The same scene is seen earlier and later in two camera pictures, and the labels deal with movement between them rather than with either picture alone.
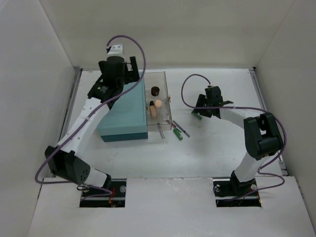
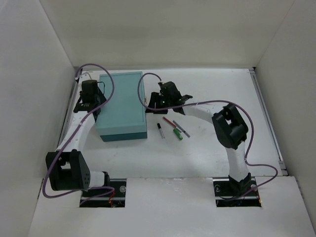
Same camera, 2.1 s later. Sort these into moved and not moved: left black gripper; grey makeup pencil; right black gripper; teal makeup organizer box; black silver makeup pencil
Moved: left black gripper; right black gripper
Not moved: teal makeup organizer box; black silver makeup pencil; grey makeup pencil
